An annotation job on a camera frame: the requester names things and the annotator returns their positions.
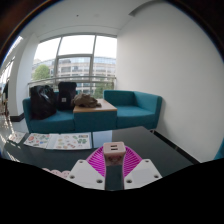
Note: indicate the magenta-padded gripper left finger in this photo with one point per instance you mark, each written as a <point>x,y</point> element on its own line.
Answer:
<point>83,173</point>

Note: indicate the teal chair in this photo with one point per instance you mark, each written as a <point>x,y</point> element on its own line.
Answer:
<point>220,151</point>

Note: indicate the brown crumpled jacket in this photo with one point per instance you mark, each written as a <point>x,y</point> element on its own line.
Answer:
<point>86,100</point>

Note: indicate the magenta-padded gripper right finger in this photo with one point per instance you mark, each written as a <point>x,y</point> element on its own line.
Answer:
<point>143,173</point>

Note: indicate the teal modular sofa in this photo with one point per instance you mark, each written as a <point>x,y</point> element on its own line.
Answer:
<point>133,115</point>

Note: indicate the metal window railing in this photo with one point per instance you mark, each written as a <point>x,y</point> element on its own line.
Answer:
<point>73,78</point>

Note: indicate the black plastic bag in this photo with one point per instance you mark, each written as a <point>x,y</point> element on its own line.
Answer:
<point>42,101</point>

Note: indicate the wooden sofa table top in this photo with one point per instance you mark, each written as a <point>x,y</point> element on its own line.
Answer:
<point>103,107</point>

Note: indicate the black backpack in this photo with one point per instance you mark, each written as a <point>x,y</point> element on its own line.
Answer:
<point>66,95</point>

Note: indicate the pink charger block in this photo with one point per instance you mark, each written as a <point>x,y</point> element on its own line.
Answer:
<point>114,151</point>

